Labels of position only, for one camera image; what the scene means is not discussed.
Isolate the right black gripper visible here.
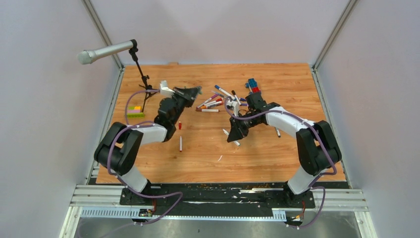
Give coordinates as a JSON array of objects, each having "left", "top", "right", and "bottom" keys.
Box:
[{"left": 227, "top": 111, "right": 261, "bottom": 142}]

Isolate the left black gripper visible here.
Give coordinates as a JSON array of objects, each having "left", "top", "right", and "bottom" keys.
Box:
[{"left": 172, "top": 87, "right": 203, "bottom": 126}]

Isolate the green white marker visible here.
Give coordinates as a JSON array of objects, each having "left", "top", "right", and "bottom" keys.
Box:
[{"left": 222, "top": 128, "right": 241, "bottom": 146}]

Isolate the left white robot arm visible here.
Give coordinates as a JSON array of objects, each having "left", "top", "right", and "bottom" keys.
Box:
[{"left": 94, "top": 81, "right": 202, "bottom": 205}]

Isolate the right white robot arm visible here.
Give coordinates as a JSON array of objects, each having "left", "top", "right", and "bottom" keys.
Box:
[{"left": 224, "top": 92, "right": 342, "bottom": 207}]

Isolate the grey capped marker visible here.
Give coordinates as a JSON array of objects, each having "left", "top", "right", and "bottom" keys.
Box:
[{"left": 212, "top": 91, "right": 232, "bottom": 100}]

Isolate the brown capped white marker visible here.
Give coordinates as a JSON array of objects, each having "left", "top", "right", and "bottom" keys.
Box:
[{"left": 196, "top": 109, "right": 219, "bottom": 113}]

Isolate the orange capped white marker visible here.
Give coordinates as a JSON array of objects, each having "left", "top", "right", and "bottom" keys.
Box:
[{"left": 200, "top": 101, "right": 222, "bottom": 109}]

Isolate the blue capped white marker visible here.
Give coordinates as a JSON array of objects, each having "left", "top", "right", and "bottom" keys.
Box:
[{"left": 214, "top": 85, "right": 235, "bottom": 101}]

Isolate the red capped white marker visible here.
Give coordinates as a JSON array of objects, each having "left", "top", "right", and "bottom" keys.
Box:
[{"left": 202, "top": 98, "right": 223, "bottom": 109}]

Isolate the black capped white marker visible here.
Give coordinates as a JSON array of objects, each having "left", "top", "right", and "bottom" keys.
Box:
[{"left": 231, "top": 90, "right": 241, "bottom": 106}]

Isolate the grey tipped white marker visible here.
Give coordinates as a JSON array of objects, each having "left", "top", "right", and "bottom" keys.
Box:
[{"left": 275, "top": 128, "right": 281, "bottom": 138}]

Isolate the blue red toy brick car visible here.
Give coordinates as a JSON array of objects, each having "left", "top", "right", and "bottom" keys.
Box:
[{"left": 245, "top": 78, "right": 260, "bottom": 94}]

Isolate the green pink toy brick stack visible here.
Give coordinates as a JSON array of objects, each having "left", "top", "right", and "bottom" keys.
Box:
[{"left": 125, "top": 106, "right": 145, "bottom": 118}]

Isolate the black microphone tripod stand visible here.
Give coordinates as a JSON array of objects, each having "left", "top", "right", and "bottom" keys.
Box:
[{"left": 129, "top": 46, "right": 159, "bottom": 112}]

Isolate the silver microphone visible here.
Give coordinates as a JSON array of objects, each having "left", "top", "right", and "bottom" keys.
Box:
[{"left": 77, "top": 39, "right": 137, "bottom": 65}]

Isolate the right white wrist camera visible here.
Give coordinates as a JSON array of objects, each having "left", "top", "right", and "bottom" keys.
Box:
[{"left": 225, "top": 100, "right": 240, "bottom": 117}]

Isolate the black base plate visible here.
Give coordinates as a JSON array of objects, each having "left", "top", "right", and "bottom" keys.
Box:
[{"left": 119, "top": 182, "right": 315, "bottom": 217}]

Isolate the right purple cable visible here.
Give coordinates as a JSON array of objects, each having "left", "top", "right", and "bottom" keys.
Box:
[{"left": 223, "top": 96, "right": 339, "bottom": 229}]

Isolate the purple cable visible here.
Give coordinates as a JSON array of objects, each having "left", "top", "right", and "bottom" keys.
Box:
[
  {"left": 223, "top": 96, "right": 339, "bottom": 229},
  {"left": 106, "top": 88, "right": 184, "bottom": 225}
]

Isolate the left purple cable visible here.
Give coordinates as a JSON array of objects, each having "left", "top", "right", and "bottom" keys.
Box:
[{"left": 106, "top": 88, "right": 184, "bottom": 225}]

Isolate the grey slotted cable duct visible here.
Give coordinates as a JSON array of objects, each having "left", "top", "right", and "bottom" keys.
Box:
[{"left": 80, "top": 207, "right": 287, "bottom": 222}]

